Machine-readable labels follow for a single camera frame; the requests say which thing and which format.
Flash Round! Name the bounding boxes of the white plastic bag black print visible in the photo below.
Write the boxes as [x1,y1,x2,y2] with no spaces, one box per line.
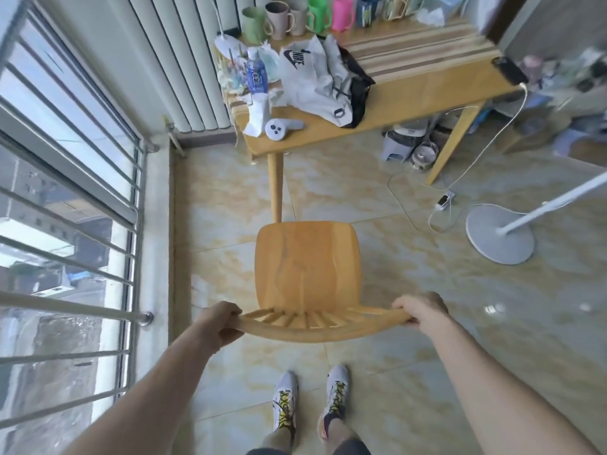
[276,35,353,127]

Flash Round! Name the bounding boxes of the person's left hand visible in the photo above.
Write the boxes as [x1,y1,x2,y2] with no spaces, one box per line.
[192,301,244,354]

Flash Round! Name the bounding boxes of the white right sneaker yellow laces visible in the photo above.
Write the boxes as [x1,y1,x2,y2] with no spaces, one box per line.
[318,363,351,442]

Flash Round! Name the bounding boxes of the row of colourful mugs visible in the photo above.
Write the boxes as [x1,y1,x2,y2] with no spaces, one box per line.
[241,0,430,46]

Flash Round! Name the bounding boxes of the person's right hand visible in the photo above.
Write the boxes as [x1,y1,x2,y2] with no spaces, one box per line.
[392,292,450,335]

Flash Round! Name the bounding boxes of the striped table mat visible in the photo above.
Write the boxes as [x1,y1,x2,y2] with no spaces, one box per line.
[339,19,502,85]

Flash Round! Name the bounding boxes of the white charging cable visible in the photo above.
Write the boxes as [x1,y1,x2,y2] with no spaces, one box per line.
[387,82,529,234]

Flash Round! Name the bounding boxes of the small grey plastic stool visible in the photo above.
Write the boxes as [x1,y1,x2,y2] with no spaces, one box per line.
[381,129,414,164]

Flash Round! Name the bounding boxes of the person's left leg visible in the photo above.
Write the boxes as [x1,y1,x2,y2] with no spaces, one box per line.
[246,425,296,455]

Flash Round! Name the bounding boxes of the crumpled white paper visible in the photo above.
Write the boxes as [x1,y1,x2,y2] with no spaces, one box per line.
[242,94,272,138]

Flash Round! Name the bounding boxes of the white sneaker yellow laces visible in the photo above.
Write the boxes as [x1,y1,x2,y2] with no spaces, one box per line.
[271,370,300,435]
[318,363,351,442]

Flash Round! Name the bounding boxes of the clear bottle with blue label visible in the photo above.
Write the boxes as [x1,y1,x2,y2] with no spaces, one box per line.
[246,47,269,96]

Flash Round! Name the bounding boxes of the white radiator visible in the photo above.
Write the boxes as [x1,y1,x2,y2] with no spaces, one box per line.
[124,0,268,134]

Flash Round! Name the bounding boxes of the light wooden chair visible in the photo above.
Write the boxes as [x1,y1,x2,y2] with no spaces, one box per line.
[235,221,413,344]

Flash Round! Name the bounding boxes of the white floor fan stand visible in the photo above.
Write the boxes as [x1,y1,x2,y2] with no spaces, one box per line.
[465,169,607,266]

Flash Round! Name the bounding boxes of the metal window railing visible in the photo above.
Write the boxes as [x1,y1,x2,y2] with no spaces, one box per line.
[0,0,159,455]

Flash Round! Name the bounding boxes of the person's leg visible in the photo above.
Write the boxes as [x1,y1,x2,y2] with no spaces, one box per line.
[322,416,376,455]
[246,425,296,455]

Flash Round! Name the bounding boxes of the light wooden table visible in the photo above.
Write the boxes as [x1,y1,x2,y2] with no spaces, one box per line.
[231,16,528,224]

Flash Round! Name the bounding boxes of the purple plastic stool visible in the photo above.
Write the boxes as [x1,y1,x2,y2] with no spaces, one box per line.
[551,128,607,160]

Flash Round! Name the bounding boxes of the blender with clear jar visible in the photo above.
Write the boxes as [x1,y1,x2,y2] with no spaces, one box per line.
[410,139,440,172]

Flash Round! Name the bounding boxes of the white tissue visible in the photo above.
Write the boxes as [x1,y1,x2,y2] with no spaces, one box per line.
[414,8,447,28]

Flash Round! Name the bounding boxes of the white desk lamp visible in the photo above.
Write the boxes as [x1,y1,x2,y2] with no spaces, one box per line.
[207,0,248,58]

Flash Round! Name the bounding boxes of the pale green face mask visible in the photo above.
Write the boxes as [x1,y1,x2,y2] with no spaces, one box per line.
[258,44,281,84]

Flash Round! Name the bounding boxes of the black phone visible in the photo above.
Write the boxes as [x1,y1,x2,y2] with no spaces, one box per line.
[490,56,528,86]

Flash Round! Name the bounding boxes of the person's right leg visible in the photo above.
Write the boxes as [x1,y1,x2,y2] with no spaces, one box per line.
[322,416,376,455]

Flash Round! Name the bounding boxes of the white left sneaker yellow laces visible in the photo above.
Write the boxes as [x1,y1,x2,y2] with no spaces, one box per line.
[271,370,300,435]

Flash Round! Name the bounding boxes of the person's right forearm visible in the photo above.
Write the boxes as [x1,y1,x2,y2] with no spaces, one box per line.
[421,313,602,455]

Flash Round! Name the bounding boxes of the person's left forearm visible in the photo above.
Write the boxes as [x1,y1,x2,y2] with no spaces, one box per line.
[62,329,216,455]

